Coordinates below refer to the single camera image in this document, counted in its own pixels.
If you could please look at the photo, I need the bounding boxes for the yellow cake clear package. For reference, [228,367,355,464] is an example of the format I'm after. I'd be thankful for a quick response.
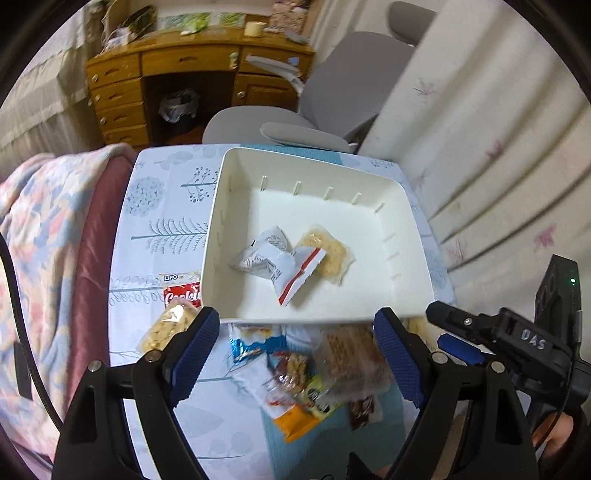
[402,316,443,352]

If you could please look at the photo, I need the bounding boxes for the small dark candy packet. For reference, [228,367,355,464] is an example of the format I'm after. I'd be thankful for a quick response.
[348,395,384,431]

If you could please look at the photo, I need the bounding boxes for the large clear printed snack bag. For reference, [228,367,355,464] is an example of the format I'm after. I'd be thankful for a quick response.
[314,324,393,403]

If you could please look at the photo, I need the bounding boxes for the clear bag of crackers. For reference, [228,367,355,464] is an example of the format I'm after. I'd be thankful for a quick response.
[138,302,200,354]

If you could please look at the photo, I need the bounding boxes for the green snack packet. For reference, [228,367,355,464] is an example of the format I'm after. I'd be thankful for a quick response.
[297,375,342,422]

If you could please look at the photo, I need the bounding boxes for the blue white snack packet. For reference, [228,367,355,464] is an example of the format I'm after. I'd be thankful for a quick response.
[228,324,287,372]

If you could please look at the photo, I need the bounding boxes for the orange white snack bar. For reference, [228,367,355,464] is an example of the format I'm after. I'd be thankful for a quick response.
[230,359,325,445]

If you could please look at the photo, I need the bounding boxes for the mixed nuts clear packet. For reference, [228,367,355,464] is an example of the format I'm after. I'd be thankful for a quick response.
[269,351,310,394]

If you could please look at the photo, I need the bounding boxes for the red Lipo cookies packet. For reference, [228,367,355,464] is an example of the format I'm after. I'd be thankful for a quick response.
[160,271,201,308]

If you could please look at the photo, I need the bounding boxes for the white grey snack packet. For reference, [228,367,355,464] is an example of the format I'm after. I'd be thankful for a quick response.
[229,226,327,306]

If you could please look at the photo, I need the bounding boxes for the person's right hand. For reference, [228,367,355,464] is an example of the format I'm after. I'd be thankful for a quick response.
[532,413,574,458]

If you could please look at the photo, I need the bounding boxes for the black remote on blanket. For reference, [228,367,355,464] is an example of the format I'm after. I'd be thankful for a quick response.
[13,342,33,400]

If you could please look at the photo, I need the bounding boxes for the teal striped placemat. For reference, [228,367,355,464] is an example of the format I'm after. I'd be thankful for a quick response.
[263,385,418,479]

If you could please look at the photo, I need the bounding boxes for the white plastic storage bin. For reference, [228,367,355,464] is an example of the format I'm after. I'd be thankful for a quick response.
[201,148,435,325]

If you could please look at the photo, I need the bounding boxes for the floral pastel blanket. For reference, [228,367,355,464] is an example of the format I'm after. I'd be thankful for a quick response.
[0,142,139,471]

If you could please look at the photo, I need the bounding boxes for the grey office chair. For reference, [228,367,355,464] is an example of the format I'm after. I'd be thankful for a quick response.
[202,1,436,153]

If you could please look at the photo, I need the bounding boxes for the lace-covered piano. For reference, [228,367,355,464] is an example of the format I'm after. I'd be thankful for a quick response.
[1,2,103,179]

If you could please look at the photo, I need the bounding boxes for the wooden desk with drawers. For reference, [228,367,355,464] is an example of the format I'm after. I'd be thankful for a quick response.
[85,28,315,150]

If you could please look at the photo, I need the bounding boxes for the black cable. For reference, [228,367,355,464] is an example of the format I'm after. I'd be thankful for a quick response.
[0,234,65,432]

